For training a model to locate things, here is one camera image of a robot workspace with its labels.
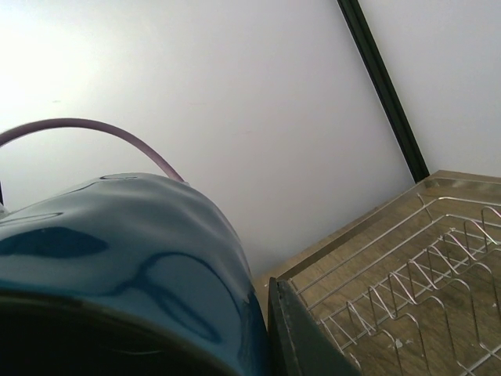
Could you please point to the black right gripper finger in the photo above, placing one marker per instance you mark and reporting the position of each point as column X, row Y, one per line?
column 297, row 345

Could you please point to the chrome wire dish rack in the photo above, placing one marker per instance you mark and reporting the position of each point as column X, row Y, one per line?
column 416, row 289

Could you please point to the dark blue mug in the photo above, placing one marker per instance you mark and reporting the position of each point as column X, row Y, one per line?
column 128, row 274

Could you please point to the black aluminium frame post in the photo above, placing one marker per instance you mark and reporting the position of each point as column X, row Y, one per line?
column 388, row 97

